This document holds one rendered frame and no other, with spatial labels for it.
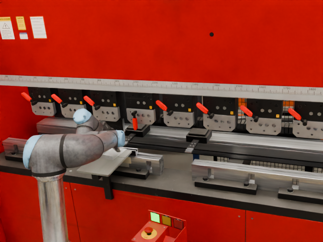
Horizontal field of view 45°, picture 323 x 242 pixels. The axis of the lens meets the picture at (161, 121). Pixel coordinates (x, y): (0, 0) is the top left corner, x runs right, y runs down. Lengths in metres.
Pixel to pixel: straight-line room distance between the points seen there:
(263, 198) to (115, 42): 1.01
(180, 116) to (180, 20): 0.45
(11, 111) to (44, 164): 1.40
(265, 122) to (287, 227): 0.49
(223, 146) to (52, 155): 1.12
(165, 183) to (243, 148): 0.47
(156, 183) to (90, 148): 0.76
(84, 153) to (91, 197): 0.91
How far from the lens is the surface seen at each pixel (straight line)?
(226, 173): 1.94
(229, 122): 1.82
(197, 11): 1.71
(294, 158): 2.14
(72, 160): 1.31
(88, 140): 1.33
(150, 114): 1.92
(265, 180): 1.92
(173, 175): 2.07
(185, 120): 1.86
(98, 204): 2.21
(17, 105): 2.74
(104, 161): 2.02
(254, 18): 1.66
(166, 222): 1.86
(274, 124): 1.79
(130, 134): 2.27
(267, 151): 2.14
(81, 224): 2.37
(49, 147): 1.33
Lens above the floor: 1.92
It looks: 22 degrees down
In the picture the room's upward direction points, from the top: 5 degrees counter-clockwise
